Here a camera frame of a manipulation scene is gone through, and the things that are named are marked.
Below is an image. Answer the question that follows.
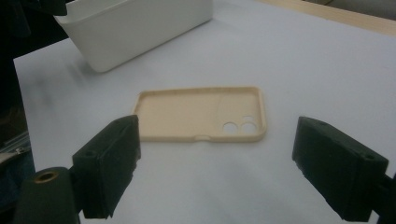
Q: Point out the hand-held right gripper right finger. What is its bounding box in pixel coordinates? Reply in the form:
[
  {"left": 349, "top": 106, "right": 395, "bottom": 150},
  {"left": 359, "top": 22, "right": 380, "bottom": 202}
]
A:
[{"left": 291, "top": 116, "right": 390, "bottom": 222}]

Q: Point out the aluminium floor rail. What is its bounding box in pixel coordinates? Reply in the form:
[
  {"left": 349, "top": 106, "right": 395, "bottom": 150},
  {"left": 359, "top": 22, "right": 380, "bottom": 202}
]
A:
[{"left": 0, "top": 132, "right": 32, "bottom": 167}]

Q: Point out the beige phone case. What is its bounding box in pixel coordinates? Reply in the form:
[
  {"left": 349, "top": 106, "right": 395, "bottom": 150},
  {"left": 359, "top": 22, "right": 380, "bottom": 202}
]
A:
[{"left": 132, "top": 86, "right": 268, "bottom": 144}]

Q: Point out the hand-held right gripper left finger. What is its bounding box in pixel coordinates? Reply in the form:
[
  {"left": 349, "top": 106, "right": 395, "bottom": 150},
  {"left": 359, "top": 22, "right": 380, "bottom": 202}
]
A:
[{"left": 72, "top": 114, "right": 142, "bottom": 219}]

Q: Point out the light wooden table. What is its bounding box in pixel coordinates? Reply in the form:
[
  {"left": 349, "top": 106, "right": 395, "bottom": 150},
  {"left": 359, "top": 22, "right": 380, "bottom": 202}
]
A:
[{"left": 255, "top": 0, "right": 396, "bottom": 38}]

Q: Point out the white table sheet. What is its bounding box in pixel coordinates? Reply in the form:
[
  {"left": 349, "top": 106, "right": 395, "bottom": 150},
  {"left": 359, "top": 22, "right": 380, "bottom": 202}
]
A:
[{"left": 13, "top": 0, "right": 396, "bottom": 224}]

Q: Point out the white plastic storage box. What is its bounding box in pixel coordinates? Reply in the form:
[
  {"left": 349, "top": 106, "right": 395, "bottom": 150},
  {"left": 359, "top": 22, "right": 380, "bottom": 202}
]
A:
[{"left": 54, "top": 0, "right": 214, "bottom": 74}]

